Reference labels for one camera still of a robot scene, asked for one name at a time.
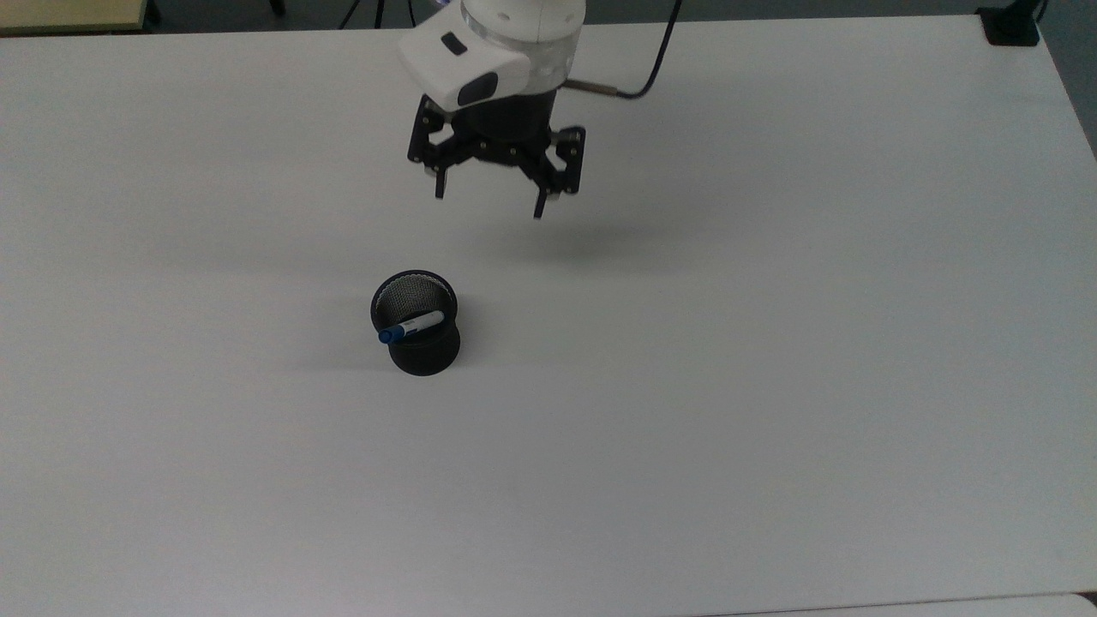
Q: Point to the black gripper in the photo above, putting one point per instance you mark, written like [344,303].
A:
[506,124]

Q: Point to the blue and white marker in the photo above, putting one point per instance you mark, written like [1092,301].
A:
[420,323]

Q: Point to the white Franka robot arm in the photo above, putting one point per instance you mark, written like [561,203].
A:
[514,34]

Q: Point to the black mesh pen cup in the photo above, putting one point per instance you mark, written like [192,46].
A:
[426,356]

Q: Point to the light wooden table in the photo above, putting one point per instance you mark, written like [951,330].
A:
[68,13]

